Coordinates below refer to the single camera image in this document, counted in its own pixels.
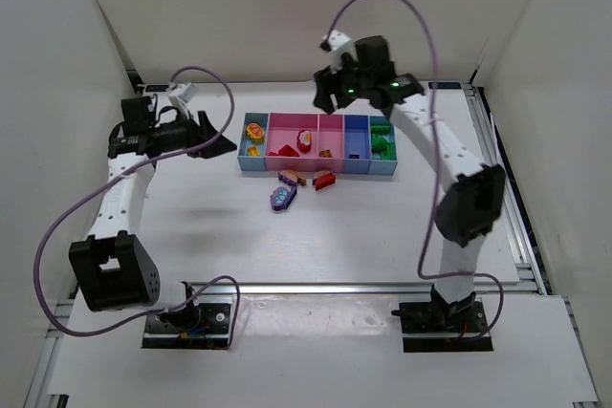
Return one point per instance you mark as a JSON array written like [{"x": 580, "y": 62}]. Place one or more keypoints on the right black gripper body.
[{"x": 325, "y": 85}]

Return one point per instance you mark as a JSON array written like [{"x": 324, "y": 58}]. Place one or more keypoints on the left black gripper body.
[{"x": 200, "y": 133}]

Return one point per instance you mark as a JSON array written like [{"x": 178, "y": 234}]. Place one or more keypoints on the yellow pineapple lego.
[{"x": 255, "y": 133}]

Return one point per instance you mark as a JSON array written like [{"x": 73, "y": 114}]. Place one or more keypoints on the red heart lego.
[{"x": 304, "y": 140}]

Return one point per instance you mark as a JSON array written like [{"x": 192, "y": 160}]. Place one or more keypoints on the green lego brick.
[{"x": 381, "y": 144}]

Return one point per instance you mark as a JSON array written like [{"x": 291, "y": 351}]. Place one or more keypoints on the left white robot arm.
[{"x": 112, "y": 267}]

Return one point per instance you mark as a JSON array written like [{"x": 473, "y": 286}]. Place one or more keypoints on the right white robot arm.
[{"x": 468, "y": 193}]

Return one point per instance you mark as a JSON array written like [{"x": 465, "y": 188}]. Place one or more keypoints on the light blue left bin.
[{"x": 248, "y": 163}]

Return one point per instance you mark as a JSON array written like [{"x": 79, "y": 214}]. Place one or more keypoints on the light blue bin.
[
  {"x": 379, "y": 167},
  {"x": 248, "y": 163}
]

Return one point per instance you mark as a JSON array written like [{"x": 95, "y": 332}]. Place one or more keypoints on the small pink bin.
[{"x": 330, "y": 135}]

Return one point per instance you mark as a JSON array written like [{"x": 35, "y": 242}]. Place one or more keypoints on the dark blue bin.
[{"x": 356, "y": 141}]

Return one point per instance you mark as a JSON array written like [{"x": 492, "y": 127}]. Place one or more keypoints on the large pink bin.
[{"x": 282, "y": 129}]

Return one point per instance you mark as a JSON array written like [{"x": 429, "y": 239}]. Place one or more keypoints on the orange brown lego in bin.
[{"x": 326, "y": 154}]

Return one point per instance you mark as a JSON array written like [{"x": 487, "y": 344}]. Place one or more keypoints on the purple brown lego piece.
[{"x": 291, "y": 178}]

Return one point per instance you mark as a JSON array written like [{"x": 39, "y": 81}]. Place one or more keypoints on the purple flower lego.
[{"x": 282, "y": 197}]

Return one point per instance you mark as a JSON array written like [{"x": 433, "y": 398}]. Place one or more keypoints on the light blue right bin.
[{"x": 379, "y": 167}]

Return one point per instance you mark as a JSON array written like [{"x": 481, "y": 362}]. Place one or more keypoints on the red lego brick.
[{"x": 323, "y": 178}]

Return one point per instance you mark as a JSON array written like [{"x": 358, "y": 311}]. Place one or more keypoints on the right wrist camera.
[{"x": 337, "y": 44}]

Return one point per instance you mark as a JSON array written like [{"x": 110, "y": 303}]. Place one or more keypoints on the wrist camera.
[
  {"x": 179, "y": 96},
  {"x": 337, "y": 44}
]

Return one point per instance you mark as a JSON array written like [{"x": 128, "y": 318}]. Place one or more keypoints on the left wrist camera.
[{"x": 179, "y": 96}]

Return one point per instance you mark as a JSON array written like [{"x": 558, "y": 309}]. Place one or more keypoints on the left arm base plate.
[{"x": 210, "y": 333}]

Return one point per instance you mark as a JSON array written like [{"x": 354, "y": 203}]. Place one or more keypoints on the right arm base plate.
[{"x": 423, "y": 333}]

